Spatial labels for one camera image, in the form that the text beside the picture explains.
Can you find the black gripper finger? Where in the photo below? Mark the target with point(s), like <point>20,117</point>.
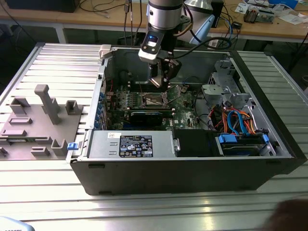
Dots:
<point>174,69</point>
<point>153,71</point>

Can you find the silver CPU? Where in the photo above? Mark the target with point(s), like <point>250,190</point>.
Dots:
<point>155,82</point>

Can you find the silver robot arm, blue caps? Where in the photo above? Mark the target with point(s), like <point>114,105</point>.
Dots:
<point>163,14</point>

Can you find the CPU socket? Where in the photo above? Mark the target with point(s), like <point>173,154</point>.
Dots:
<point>155,103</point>

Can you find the black drive bay cover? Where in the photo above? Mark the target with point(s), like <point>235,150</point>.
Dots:
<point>192,143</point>

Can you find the white barcode tag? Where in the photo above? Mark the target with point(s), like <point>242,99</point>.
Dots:
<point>213,44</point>

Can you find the green motherboard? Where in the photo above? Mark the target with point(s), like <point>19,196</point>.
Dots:
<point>184,113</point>

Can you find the black graphics card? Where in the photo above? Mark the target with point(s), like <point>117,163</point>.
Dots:
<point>146,118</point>

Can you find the silver metal disk bay cage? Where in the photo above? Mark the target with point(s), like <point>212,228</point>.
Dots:
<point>223,72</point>

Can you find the black upright box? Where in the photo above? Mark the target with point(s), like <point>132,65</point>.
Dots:
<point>218,14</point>

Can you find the small black box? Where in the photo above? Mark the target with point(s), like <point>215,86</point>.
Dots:
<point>237,25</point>

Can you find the white printed leaflet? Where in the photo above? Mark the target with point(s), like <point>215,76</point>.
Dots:
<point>241,8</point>

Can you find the small finned heat sink cooler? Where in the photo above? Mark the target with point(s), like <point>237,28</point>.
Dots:
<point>251,15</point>

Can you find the grey power supply with label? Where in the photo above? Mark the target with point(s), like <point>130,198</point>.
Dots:
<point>101,144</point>

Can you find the grey electronic module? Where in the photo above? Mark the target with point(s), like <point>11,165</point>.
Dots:
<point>265,15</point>

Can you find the wooden desk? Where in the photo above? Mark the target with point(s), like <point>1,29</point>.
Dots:
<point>72,18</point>

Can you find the hard disk in blue carrier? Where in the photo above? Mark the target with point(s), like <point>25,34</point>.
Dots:
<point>240,149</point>

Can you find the black and grey PC case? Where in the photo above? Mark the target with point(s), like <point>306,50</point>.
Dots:
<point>168,178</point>

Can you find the blue case latch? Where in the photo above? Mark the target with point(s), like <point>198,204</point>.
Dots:
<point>72,146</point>

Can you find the blue cardboard box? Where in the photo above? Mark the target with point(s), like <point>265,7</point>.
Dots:
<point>284,3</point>

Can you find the white paper sheets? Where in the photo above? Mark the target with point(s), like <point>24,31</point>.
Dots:
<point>291,18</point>

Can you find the black equipment box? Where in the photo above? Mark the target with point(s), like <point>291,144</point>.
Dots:
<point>41,6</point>

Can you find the grey parts rack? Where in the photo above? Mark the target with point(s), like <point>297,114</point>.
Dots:
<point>36,134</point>

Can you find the person's brown-haired head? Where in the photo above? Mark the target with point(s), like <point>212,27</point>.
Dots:
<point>288,216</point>

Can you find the pale grey device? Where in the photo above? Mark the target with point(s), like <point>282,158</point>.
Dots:
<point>12,225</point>

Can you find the white wrist camera, black bracket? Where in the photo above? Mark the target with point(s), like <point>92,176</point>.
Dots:
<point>150,56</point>

